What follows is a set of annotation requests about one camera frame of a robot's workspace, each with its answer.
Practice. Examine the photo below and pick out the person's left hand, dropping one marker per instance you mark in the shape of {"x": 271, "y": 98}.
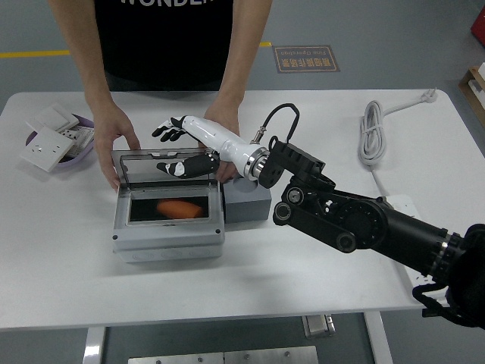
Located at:
{"x": 227, "y": 117}

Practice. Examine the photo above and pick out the person's right hand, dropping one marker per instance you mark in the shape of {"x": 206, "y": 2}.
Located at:
{"x": 110, "y": 125}

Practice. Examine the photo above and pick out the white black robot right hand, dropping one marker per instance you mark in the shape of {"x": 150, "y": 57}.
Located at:
{"x": 227, "y": 146}

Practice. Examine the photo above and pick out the orange cylinder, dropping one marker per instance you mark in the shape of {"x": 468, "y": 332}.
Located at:
{"x": 178, "y": 209}

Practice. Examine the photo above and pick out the grey box with clear lid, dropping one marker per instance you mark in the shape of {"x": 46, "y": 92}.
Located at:
{"x": 166, "y": 237}

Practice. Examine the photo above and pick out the person's left forearm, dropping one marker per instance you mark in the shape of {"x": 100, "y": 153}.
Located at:
{"x": 242, "y": 57}

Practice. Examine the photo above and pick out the person's right forearm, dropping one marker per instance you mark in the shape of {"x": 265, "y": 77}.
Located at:
{"x": 83, "y": 57}

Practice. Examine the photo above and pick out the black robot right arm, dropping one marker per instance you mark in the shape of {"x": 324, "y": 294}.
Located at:
{"x": 379, "y": 223}

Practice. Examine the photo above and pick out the grey cube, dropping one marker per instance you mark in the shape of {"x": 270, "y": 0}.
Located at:
{"x": 246, "y": 206}

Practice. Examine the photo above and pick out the red box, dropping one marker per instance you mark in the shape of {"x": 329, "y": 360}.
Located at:
{"x": 478, "y": 22}

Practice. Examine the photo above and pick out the white printed socket panel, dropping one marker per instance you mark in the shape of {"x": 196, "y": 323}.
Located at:
{"x": 81, "y": 138}

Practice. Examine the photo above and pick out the purple tray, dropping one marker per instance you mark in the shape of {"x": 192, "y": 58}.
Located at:
{"x": 76, "y": 161}

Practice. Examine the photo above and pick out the brown floor sign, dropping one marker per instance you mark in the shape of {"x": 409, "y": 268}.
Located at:
{"x": 306, "y": 59}

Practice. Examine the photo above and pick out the person's torso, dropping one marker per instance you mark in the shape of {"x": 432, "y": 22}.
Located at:
{"x": 163, "y": 41}

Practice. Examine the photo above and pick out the white table leg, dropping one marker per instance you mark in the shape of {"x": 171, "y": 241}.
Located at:
{"x": 92, "y": 347}
{"x": 379, "y": 341}

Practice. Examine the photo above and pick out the wooden crate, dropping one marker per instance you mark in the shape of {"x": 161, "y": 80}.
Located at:
{"x": 468, "y": 89}

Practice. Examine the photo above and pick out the white switch panel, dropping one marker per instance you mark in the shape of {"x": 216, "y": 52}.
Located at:
{"x": 51, "y": 118}

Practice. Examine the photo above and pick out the grey table bracket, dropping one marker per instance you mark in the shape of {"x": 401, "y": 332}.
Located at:
{"x": 318, "y": 326}

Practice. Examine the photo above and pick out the metal base plate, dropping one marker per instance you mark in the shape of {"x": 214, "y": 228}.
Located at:
{"x": 223, "y": 356}

